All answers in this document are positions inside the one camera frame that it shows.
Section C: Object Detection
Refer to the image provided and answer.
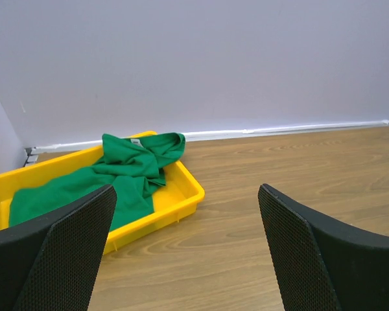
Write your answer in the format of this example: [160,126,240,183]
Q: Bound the green t-shirt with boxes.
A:
[9,132,185,230]

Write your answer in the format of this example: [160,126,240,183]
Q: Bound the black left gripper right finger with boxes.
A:
[258,184,389,310]

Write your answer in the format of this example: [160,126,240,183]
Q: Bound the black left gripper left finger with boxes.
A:
[0,185,117,310]

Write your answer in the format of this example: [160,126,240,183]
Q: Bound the white aluminium back rail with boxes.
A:
[25,119,389,167]

